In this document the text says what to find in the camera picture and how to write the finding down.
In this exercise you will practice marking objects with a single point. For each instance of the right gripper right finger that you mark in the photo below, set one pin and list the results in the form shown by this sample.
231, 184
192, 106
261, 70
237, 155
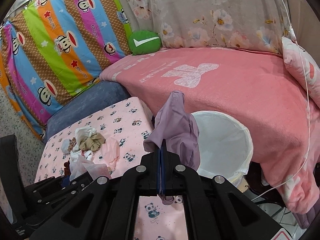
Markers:
215, 208

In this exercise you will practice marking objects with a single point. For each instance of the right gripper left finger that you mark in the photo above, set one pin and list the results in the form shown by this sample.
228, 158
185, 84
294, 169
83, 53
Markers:
106, 208

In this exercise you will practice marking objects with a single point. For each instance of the dark red scrunchie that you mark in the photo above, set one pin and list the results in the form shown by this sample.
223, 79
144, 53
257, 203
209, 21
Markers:
66, 166

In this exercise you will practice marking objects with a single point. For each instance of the pink tissue sheet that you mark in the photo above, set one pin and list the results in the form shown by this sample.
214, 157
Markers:
104, 160

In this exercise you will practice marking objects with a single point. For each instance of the white sock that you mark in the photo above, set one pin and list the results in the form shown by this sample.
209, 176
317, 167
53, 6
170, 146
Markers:
65, 146

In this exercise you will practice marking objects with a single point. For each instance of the purple cloth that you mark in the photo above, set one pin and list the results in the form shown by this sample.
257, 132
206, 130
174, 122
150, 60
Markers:
174, 141

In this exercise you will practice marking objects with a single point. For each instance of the white crumpled cloth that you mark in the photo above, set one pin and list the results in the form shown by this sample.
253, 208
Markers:
79, 158

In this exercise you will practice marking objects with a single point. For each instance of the beige knotted stocking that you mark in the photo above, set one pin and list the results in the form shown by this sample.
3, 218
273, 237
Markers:
92, 143

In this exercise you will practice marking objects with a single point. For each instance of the brown pink scrunchie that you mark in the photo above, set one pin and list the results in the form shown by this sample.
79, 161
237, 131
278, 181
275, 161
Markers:
72, 143

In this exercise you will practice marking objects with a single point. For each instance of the pink panda print sheet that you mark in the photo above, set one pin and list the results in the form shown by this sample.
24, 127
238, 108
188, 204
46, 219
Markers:
128, 121

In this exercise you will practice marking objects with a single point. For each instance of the blue-grey cushion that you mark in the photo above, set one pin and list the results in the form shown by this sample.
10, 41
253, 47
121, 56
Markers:
98, 97

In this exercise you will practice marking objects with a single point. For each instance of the pink fleece blanket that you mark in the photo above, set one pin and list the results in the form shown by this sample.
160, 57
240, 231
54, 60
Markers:
254, 88

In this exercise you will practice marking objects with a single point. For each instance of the green checkmark plush cushion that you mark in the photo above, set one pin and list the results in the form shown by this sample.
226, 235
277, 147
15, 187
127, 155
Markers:
144, 42

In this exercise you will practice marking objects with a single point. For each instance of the small pink patterned pillow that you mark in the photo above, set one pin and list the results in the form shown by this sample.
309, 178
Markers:
300, 64

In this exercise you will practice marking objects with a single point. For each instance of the striped monkey cartoon pillow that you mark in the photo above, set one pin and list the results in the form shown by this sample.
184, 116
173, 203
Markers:
55, 49

